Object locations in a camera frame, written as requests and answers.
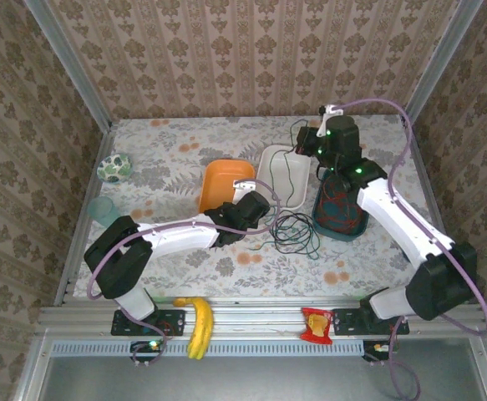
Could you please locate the aluminium frame rail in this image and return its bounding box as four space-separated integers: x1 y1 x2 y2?
38 296 482 335

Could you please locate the grey slotted cable duct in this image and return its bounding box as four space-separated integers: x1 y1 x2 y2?
48 338 368 358

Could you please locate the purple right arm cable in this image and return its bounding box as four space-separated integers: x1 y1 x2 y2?
338 98 487 401

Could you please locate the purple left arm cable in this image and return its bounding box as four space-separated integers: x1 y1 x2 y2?
87 179 284 368

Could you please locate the yellow banana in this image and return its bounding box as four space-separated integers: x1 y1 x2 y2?
173 296 215 361

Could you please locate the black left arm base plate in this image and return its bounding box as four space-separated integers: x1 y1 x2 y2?
109 307 186 338

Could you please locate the thin green cable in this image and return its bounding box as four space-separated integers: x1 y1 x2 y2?
246 119 322 261

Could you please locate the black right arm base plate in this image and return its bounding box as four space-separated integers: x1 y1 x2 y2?
330 307 411 338

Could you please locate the translucent teal cup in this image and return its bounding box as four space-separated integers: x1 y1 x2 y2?
86 195 123 230

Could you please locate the thin red cable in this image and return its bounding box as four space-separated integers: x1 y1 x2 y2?
320 175 363 233

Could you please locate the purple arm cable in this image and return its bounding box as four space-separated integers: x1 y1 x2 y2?
338 98 487 401
87 179 284 368

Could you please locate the red snack packet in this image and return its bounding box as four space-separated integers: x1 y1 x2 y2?
300 307 335 346

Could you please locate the dark teal plastic bin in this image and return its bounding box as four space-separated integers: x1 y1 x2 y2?
311 170 370 242

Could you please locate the white plastic bin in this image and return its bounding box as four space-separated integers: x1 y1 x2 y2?
256 144 312 210

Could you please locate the small black controller board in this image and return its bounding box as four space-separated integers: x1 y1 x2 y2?
130 340 165 363
362 340 394 363

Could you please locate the thin black cable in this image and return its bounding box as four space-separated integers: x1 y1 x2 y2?
270 211 315 254

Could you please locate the orange plastic bin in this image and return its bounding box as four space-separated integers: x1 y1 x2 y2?
198 159 256 215

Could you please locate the green leaf patterned bowl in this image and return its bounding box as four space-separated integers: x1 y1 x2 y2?
96 153 134 185

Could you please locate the aluminium frame post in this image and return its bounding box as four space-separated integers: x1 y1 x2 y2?
401 0 484 122
23 0 114 130

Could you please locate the floral tablecloth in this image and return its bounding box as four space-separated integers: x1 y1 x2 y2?
74 115 443 298

